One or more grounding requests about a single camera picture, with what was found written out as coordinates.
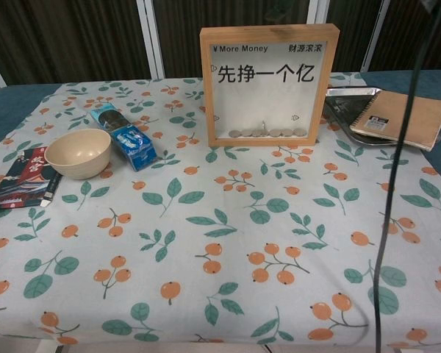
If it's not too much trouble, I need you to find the floral leaf berry tablecloth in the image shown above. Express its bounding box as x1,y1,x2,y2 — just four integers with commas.
0,71,441,349

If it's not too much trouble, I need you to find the blue snack package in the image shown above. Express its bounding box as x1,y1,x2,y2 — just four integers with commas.
90,104,159,172

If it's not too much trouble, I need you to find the rectangular metal tray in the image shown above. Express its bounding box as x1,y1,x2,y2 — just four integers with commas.
323,87,401,147

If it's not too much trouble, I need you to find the cream round bowl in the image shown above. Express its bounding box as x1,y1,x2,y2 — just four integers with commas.
44,128,112,180

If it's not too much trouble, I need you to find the dark palace print box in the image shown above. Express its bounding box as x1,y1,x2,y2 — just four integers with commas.
0,146,63,213

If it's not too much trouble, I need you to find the kraft spiral notebook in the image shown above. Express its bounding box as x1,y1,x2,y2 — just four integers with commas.
348,90,441,151

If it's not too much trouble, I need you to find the teal blue table cover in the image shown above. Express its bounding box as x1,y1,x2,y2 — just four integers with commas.
0,69,441,174

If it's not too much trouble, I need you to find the wooden frame coin bank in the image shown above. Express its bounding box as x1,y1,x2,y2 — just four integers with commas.
200,24,341,147

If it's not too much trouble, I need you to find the thick black cable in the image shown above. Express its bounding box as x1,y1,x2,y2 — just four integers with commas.
370,0,441,353

